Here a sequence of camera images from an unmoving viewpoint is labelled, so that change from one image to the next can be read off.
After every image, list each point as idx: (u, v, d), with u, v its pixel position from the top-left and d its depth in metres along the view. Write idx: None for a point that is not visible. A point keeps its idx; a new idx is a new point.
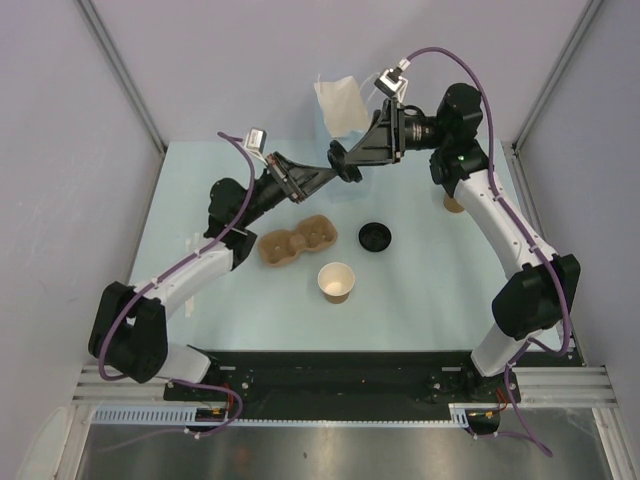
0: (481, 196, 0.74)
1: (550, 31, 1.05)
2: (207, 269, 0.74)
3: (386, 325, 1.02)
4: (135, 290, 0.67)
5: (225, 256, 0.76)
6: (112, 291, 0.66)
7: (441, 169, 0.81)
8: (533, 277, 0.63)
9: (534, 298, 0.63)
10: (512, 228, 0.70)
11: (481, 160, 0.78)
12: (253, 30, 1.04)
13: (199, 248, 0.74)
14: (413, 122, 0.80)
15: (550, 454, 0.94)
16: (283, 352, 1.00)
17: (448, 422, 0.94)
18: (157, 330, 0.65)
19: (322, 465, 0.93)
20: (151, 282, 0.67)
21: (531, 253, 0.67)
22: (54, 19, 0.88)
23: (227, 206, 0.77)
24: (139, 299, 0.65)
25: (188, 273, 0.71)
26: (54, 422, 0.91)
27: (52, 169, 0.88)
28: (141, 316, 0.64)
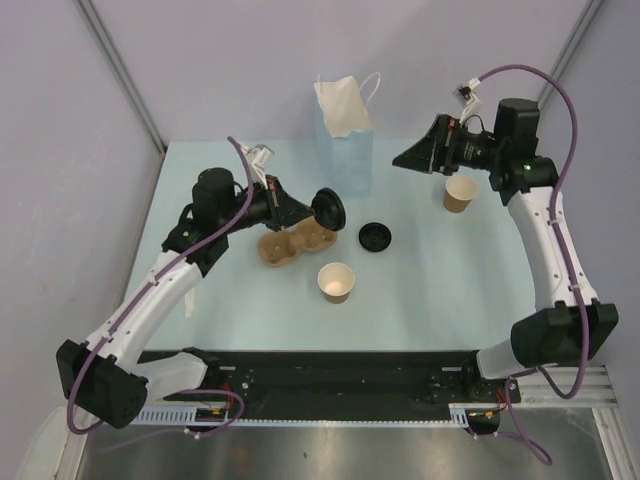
0: (535, 215, 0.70)
1: (550, 30, 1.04)
2: (170, 294, 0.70)
3: (389, 326, 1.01)
4: (90, 348, 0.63)
5: (193, 268, 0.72)
6: (66, 351, 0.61)
7: (502, 180, 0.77)
8: (561, 319, 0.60)
9: (555, 338, 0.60)
10: (556, 259, 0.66)
11: (548, 178, 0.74)
12: (253, 29, 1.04)
13: (154, 274, 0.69)
14: (472, 140, 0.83)
15: (550, 461, 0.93)
16: (284, 352, 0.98)
17: (448, 422, 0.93)
18: (120, 385, 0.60)
19: (322, 466, 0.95)
20: (103, 338, 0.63)
21: (568, 291, 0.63)
22: (53, 18, 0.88)
23: (213, 194, 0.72)
24: (94, 359, 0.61)
25: (147, 309, 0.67)
26: (53, 423, 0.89)
27: (51, 168, 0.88)
28: (98, 376, 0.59)
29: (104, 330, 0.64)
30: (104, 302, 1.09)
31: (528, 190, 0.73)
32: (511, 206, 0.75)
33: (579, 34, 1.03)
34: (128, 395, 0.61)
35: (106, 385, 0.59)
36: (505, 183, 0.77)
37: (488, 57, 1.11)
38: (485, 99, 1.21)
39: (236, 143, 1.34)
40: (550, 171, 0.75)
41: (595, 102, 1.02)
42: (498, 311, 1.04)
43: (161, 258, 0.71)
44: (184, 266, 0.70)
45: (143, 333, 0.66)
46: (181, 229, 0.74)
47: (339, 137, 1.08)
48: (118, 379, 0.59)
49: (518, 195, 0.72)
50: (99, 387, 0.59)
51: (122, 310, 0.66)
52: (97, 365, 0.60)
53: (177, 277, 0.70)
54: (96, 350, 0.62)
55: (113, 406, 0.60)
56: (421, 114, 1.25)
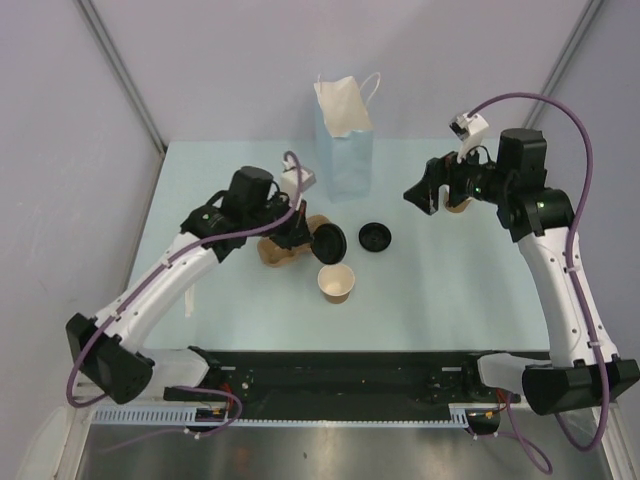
0: (551, 261, 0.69)
1: (550, 30, 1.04)
2: (183, 278, 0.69)
3: (390, 326, 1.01)
4: (97, 325, 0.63)
5: (208, 254, 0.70)
6: (73, 327, 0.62)
7: (513, 217, 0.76)
8: (582, 384, 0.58)
9: (572, 399, 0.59)
10: (574, 313, 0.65)
11: (561, 214, 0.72)
12: (253, 29, 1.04)
13: (168, 257, 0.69)
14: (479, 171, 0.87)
15: (551, 470, 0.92)
16: (286, 353, 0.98)
17: (449, 422, 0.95)
18: (124, 365, 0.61)
19: (322, 466, 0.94)
20: (111, 316, 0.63)
21: (588, 349, 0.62)
22: (53, 18, 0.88)
23: (253, 187, 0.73)
24: (100, 337, 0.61)
25: (156, 292, 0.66)
26: (53, 422, 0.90)
27: (52, 169, 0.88)
28: (102, 356, 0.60)
29: (113, 308, 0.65)
30: (104, 302, 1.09)
31: (543, 231, 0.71)
32: (522, 248, 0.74)
33: (579, 34, 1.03)
34: (130, 376, 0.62)
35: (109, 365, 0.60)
36: (516, 220, 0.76)
37: (488, 57, 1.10)
38: (485, 99, 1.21)
39: (236, 143, 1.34)
40: (565, 205, 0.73)
41: (595, 102, 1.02)
42: (498, 311, 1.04)
43: (178, 240, 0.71)
44: (199, 251, 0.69)
45: (149, 316, 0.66)
46: (202, 210, 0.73)
47: (340, 137, 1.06)
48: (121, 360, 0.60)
49: (533, 237, 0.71)
50: (102, 366, 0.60)
51: (133, 290, 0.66)
52: (103, 343, 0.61)
53: (190, 262, 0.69)
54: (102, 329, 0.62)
55: (115, 385, 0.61)
56: (421, 114, 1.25)
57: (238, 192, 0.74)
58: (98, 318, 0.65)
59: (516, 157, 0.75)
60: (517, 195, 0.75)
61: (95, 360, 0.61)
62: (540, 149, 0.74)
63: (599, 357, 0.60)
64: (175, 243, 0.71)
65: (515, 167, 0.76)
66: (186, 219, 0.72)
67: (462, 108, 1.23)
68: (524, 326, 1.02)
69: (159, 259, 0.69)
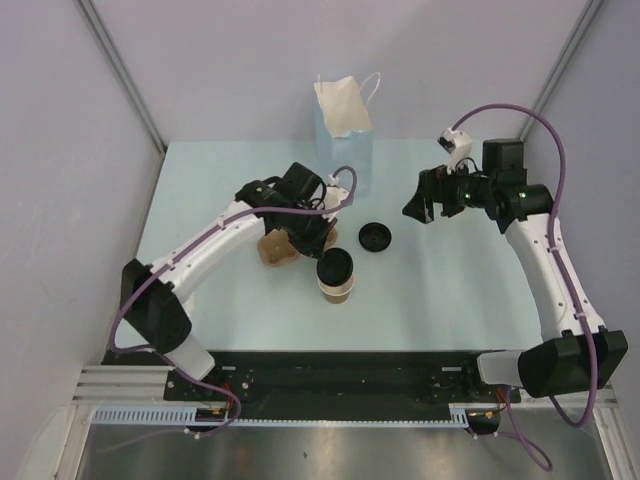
0: (535, 243, 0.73)
1: (550, 30, 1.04)
2: (234, 242, 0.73)
3: (390, 325, 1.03)
4: (152, 271, 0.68)
5: (259, 223, 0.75)
6: (132, 270, 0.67)
7: (499, 209, 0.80)
8: (573, 354, 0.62)
9: (566, 369, 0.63)
10: (560, 287, 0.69)
11: (543, 203, 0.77)
12: (253, 29, 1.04)
13: (224, 219, 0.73)
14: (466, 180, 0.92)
15: (550, 468, 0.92)
16: (287, 352, 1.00)
17: (449, 422, 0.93)
18: (169, 314, 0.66)
19: (322, 465, 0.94)
20: (166, 264, 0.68)
21: (574, 320, 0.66)
22: (54, 18, 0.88)
23: (306, 180, 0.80)
24: (154, 282, 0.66)
25: (208, 250, 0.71)
26: (54, 422, 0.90)
27: (52, 169, 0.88)
28: (153, 301, 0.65)
29: (168, 258, 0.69)
30: (104, 302, 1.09)
31: (525, 218, 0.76)
32: (509, 234, 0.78)
33: (578, 34, 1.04)
34: (172, 323, 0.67)
35: (158, 311, 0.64)
36: (502, 213, 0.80)
37: (488, 57, 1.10)
38: (486, 100, 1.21)
39: (236, 143, 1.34)
40: (545, 196, 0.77)
41: (595, 102, 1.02)
42: (498, 311, 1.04)
43: (233, 207, 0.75)
44: (252, 219, 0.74)
45: (198, 271, 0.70)
46: (256, 184, 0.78)
47: (339, 137, 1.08)
48: (169, 308, 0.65)
49: (516, 222, 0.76)
50: (152, 311, 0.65)
51: (188, 244, 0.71)
52: (156, 288, 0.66)
53: (243, 227, 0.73)
54: (157, 275, 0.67)
55: (157, 332, 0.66)
56: (420, 114, 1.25)
57: (291, 179, 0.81)
58: (153, 266, 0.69)
59: (496, 158, 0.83)
60: (501, 189, 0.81)
61: (147, 302, 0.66)
62: (515, 149, 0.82)
63: (585, 327, 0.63)
64: (228, 209, 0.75)
65: (495, 167, 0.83)
66: (242, 189, 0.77)
67: (462, 108, 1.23)
68: (523, 325, 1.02)
69: (215, 220, 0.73)
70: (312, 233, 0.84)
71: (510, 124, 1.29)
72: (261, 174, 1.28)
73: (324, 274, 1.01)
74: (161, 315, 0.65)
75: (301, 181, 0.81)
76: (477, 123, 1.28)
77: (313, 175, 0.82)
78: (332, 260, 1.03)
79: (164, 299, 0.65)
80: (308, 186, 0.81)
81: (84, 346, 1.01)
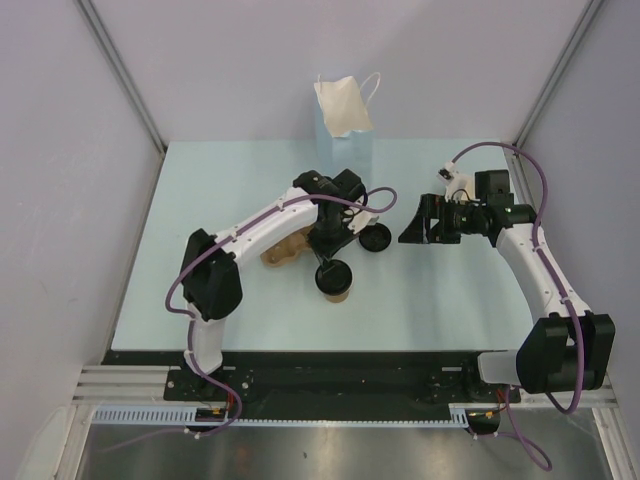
0: (520, 244, 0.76)
1: (550, 31, 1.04)
2: (289, 224, 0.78)
3: (391, 325, 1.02)
4: (216, 241, 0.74)
5: (314, 209, 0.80)
6: (198, 238, 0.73)
7: (489, 224, 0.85)
8: (561, 332, 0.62)
9: (556, 352, 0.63)
10: (544, 276, 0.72)
11: (528, 215, 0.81)
12: (253, 30, 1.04)
13: (284, 201, 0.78)
14: (456, 211, 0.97)
15: (549, 467, 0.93)
16: (285, 352, 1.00)
17: (448, 422, 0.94)
18: (228, 280, 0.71)
19: (322, 465, 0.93)
20: (230, 235, 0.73)
21: (560, 304, 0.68)
22: (54, 19, 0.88)
23: (355, 185, 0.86)
24: (217, 250, 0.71)
25: (265, 229, 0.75)
26: (53, 422, 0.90)
27: (52, 169, 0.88)
28: (216, 268, 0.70)
29: (232, 231, 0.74)
30: (104, 303, 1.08)
31: (511, 226, 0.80)
32: (498, 245, 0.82)
33: (578, 35, 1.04)
34: (229, 290, 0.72)
35: (221, 276, 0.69)
36: (492, 228, 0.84)
37: (488, 57, 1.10)
38: (486, 100, 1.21)
39: (236, 143, 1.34)
40: (531, 212, 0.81)
41: (595, 101, 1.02)
42: (498, 311, 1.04)
43: (290, 192, 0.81)
44: (309, 205, 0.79)
45: (258, 244, 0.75)
46: (315, 174, 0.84)
47: (339, 137, 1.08)
48: (230, 276, 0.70)
49: (503, 230, 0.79)
50: (213, 276, 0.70)
51: (250, 221, 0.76)
52: (219, 256, 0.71)
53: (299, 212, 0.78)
54: (222, 244, 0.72)
55: (214, 297, 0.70)
56: (420, 115, 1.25)
57: (343, 180, 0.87)
58: (218, 237, 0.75)
59: (484, 184, 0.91)
60: (490, 207, 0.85)
61: (208, 269, 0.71)
62: (503, 175, 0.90)
63: (570, 309, 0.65)
64: (287, 193, 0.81)
65: (484, 192, 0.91)
66: (300, 176, 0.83)
67: (462, 108, 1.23)
68: (522, 325, 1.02)
69: (275, 202, 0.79)
70: (337, 239, 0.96)
71: (510, 124, 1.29)
72: (262, 174, 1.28)
73: (323, 281, 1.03)
74: (223, 279, 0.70)
75: (350, 184, 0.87)
76: (477, 123, 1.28)
77: (361, 182, 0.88)
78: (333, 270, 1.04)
79: (227, 265, 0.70)
80: (356, 189, 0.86)
81: (84, 346, 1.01)
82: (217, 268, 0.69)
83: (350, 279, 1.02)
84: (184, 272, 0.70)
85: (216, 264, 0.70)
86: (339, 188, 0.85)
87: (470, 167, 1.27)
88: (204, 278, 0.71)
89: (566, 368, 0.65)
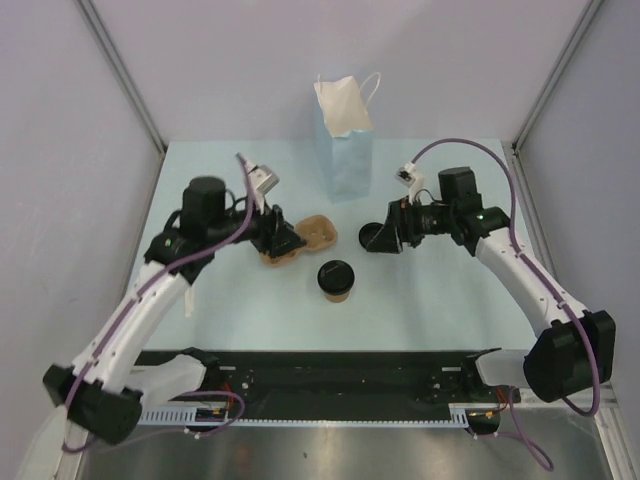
0: (503, 253, 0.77)
1: (550, 31, 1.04)
2: (153, 311, 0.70)
3: (389, 324, 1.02)
4: (75, 373, 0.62)
5: (178, 280, 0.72)
6: (52, 381, 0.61)
7: (464, 234, 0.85)
8: (567, 338, 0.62)
9: (564, 357, 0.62)
10: (535, 283, 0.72)
11: (499, 220, 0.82)
12: (253, 30, 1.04)
13: (138, 289, 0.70)
14: (424, 214, 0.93)
15: (550, 467, 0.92)
16: (284, 353, 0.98)
17: (448, 422, 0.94)
18: (110, 408, 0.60)
19: (322, 465, 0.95)
20: (88, 362, 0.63)
21: (559, 309, 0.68)
22: (54, 19, 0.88)
23: (204, 207, 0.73)
24: (81, 385, 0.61)
25: (129, 331, 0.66)
26: (52, 424, 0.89)
27: (52, 169, 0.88)
28: (87, 401, 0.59)
29: (89, 355, 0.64)
30: (104, 302, 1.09)
31: (488, 235, 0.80)
32: (479, 254, 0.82)
33: (579, 33, 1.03)
34: (116, 419, 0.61)
35: (96, 410, 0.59)
36: (468, 238, 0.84)
37: (489, 58, 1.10)
38: (486, 100, 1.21)
39: (236, 143, 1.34)
40: (501, 216, 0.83)
41: (595, 101, 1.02)
42: (498, 312, 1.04)
43: (144, 272, 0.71)
44: (168, 279, 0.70)
45: (127, 351, 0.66)
46: (162, 237, 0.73)
47: (339, 136, 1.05)
48: (106, 405, 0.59)
49: (482, 239, 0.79)
50: (88, 412, 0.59)
51: (107, 331, 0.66)
52: (85, 390, 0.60)
53: (160, 292, 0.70)
54: (83, 376, 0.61)
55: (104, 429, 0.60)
56: (420, 114, 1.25)
57: (192, 209, 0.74)
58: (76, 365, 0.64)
59: (451, 187, 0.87)
60: (463, 216, 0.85)
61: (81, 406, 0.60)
62: (468, 176, 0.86)
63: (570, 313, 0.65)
64: (141, 274, 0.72)
65: (453, 196, 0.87)
66: (149, 248, 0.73)
67: (462, 108, 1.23)
68: (522, 326, 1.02)
69: (128, 293, 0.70)
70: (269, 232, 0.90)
71: (511, 123, 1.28)
72: None
73: (324, 280, 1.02)
74: (103, 412, 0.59)
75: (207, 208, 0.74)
76: (477, 123, 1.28)
77: (217, 189, 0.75)
78: (335, 271, 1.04)
79: (97, 396, 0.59)
80: (216, 201, 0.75)
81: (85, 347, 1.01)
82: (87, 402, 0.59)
83: (352, 279, 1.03)
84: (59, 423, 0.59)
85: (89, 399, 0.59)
86: (198, 217, 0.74)
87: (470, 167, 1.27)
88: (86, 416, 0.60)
89: (578, 371, 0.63)
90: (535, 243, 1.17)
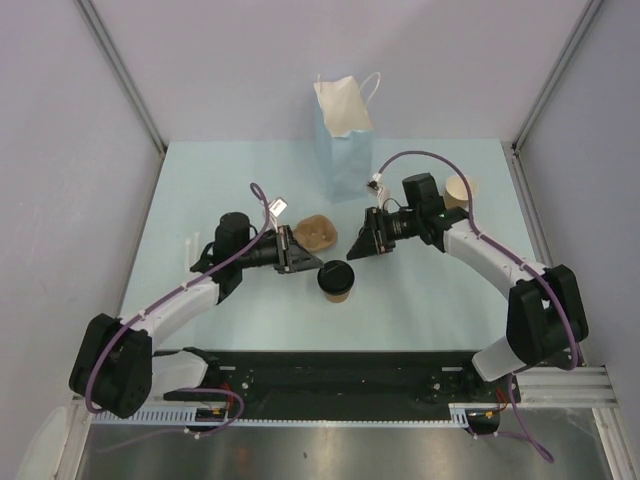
0: (465, 237, 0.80)
1: (550, 31, 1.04)
2: (191, 303, 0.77)
3: (388, 324, 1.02)
4: (122, 322, 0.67)
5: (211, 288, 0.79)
6: (99, 324, 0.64)
7: (432, 233, 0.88)
8: (530, 288, 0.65)
9: (535, 316, 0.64)
10: (496, 255, 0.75)
11: (459, 214, 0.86)
12: (253, 29, 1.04)
13: (187, 282, 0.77)
14: (393, 220, 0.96)
15: (551, 459, 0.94)
16: (286, 352, 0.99)
17: (448, 422, 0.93)
18: (143, 363, 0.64)
19: (322, 465, 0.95)
20: (138, 314, 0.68)
21: (522, 271, 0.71)
22: (54, 18, 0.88)
23: (228, 238, 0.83)
24: (126, 332, 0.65)
25: (171, 307, 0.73)
26: (53, 422, 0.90)
27: (51, 169, 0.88)
28: (128, 349, 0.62)
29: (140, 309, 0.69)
30: (104, 302, 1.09)
31: (450, 228, 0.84)
32: (447, 249, 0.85)
33: (579, 33, 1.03)
34: (141, 380, 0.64)
35: (133, 359, 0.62)
36: (435, 237, 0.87)
37: (489, 58, 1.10)
38: (486, 100, 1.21)
39: (236, 143, 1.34)
40: (460, 210, 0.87)
41: (595, 101, 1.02)
42: (496, 311, 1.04)
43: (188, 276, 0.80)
44: (208, 282, 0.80)
45: (165, 323, 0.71)
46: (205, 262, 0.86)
47: (339, 136, 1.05)
48: (143, 355, 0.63)
49: (445, 233, 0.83)
50: (122, 363, 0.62)
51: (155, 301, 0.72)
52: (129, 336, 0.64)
53: (203, 289, 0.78)
54: (129, 324, 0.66)
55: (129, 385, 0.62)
56: (419, 114, 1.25)
57: (222, 241, 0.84)
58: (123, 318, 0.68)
59: (414, 192, 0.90)
60: (428, 217, 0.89)
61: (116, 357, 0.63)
62: (430, 181, 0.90)
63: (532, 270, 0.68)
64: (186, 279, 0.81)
65: (418, 200, 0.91)
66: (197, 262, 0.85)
67: (462, 108, 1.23)
68: None
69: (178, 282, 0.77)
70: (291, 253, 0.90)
71: (510, 124, 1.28)
72: (262, 174, 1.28)
73: (324, 279, 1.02)
74: (136, 364, 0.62)
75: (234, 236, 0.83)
76: (476, 123, 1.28)
77: (241, 223, 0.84)
78: (335, 270, 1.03)
79: (138, 344, 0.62)
80: (239, 231, 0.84)
81: None
82: (127, 349, 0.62)
83: (351, 278, 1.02)
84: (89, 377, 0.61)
85: (129, 348, 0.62)
86: (227, 247, 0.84)
87: (470, 167, 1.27)
88: (113, 380, 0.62)
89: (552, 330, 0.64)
90: (535, 242, 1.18)
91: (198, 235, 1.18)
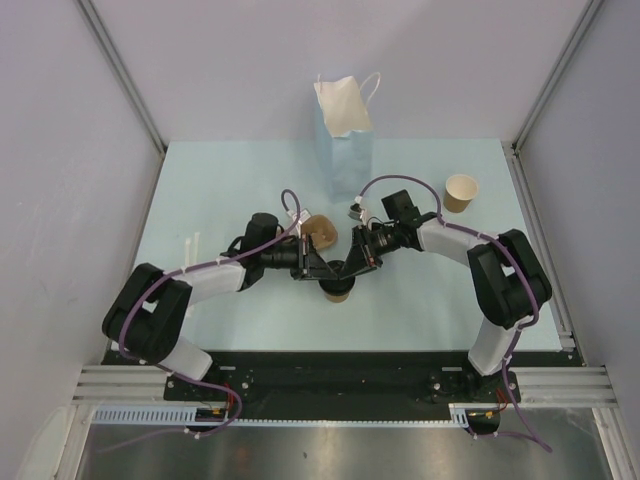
0: (432, 226, 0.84)
1: (551, 30, 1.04)
2: (217, 279, 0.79)
3: (388, 325, 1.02)
4: (163, 273, 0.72)
5: (234, 276, 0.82)
6: (144, 271, 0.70)
7: (409, 237, 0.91)
8: (487, 251, 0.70)
9: (496, 275, 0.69)
10: (458, 233, 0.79)
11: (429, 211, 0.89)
12: (253, 30, 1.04)
13: (221, 258, 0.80)
14: (378, 233, 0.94)
15: (549, 450, 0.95)
16: (284, 352, 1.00)
17: (448, 422, 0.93)
18: (177, 314, 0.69)
19: (322, 465, 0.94)
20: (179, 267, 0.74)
21: (479, 241, 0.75)
22: (54, 18, 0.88)
23: (256, 234, 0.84)
24: (166, 282, 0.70)
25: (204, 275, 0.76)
26: (53, 421, 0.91)
27: (51, 169, 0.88)
28: (168, 296, 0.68)
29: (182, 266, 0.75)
30: (105, 301, 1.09)
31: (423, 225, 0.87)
32: (425, 246, 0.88)
33: (579, 33, 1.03)
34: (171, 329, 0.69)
35: (171, 306, 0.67)
36: (413, 240, 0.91)
37: (489, 58, 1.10)
38: (485, 100, 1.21)
39: (236, 143, 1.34)
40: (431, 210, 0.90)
41: (595, 100, 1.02)
42: None
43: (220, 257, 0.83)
44: (237, 268, 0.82)
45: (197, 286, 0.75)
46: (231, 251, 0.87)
47: (339, 136, 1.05)
48: (180, 304, 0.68)
49: (418, 232, 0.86)
50: (160, 308, 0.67)
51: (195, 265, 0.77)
52: (169, 285, 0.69)
53: (230, 272, 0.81)
54: (170, 275, 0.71)
55: (161, 331, 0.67)
56: (419, 115, 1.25)
57: (251, 235, 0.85)
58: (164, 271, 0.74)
59: (391, 207, 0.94)
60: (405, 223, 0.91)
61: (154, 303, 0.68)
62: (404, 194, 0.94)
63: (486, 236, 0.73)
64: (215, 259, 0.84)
65: (394, 212, 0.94)
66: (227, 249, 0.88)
67: (462, 108, 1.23)
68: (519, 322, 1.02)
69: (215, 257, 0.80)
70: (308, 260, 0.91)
71: (511, 123, 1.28)
72: (262, 174, 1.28)
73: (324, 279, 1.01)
74: (173, 312, 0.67)
75: (261, 230, 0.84)
76: (477, 123, 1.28)
77: (270, 223, 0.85)
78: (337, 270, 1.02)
79: (177, 294, 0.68)
80: (267, 227, 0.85)
81: (85, 346, 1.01)
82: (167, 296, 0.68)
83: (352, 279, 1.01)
84: (128, 315, 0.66)
85: (170, 296, 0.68)
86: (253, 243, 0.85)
87: (470, 167, 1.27)
88: (147, 324, 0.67)
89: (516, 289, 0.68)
90: (534, 243, 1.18)
91: (199, 235, 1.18)
